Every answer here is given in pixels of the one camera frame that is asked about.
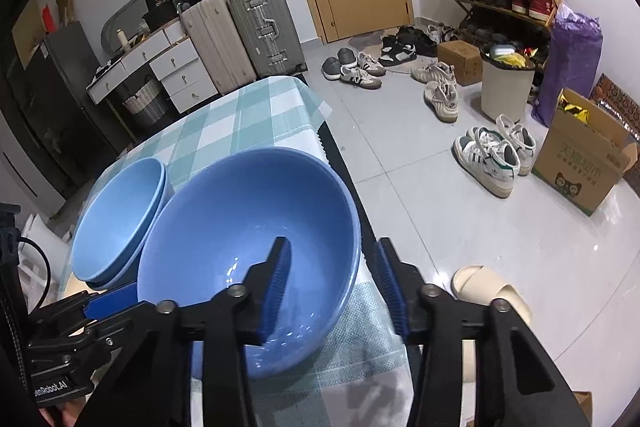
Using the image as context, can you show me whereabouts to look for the silver suitcase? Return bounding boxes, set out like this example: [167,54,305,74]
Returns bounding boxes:
[228,0,307,78]

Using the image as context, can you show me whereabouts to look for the beige sneaker near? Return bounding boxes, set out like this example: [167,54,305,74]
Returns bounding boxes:
[424,80,459,124]

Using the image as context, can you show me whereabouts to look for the person's left hand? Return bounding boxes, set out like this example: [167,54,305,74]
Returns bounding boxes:
[39,398,86,427]

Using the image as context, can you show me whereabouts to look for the black mini fridge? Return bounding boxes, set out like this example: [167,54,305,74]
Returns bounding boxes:
[1,22,131,199]

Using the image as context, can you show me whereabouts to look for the printed cardboard box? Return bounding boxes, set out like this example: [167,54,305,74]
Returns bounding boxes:
[533,88,639,216]

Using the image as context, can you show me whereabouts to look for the white drawer desk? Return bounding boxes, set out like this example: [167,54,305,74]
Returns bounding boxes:
[86,18,218,114]

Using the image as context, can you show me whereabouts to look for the beige slide sandal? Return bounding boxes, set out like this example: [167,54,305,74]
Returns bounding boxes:
[450,265,533,384]

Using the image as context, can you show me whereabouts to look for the stacked blue bowls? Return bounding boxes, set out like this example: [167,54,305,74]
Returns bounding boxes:
[70,157,174,289]

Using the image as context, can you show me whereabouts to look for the large blue bowl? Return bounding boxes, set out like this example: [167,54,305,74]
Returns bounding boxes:
[137,146,360,379]

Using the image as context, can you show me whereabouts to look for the white striped sneaker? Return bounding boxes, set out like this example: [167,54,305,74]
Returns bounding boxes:
[340,65,382,90]

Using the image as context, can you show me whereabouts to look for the beige suitcase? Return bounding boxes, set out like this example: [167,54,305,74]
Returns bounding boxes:
[180,0,257,95]

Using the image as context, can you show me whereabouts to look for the woven laundry basket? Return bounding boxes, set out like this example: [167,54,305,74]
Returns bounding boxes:
[124,78,168,128]

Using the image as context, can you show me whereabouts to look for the white trash bin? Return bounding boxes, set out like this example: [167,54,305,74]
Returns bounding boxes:
[480,44,536,122]

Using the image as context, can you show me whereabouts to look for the purple plastic bag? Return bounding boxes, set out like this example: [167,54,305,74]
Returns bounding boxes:
[533,3,603,127]

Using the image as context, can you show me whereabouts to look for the gray slipper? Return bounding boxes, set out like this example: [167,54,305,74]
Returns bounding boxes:
[321,56,342,81]

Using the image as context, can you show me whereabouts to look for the small brown cardboard box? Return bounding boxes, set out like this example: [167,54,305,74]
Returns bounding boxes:
[437,40,484,87]

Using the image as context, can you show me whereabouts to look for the white sneaker behind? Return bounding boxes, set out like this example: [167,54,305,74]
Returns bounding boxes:
[496,114,537,176]

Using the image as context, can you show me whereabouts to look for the white green sneaker front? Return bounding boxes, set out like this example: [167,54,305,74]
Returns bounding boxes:
[452,127,521,198]

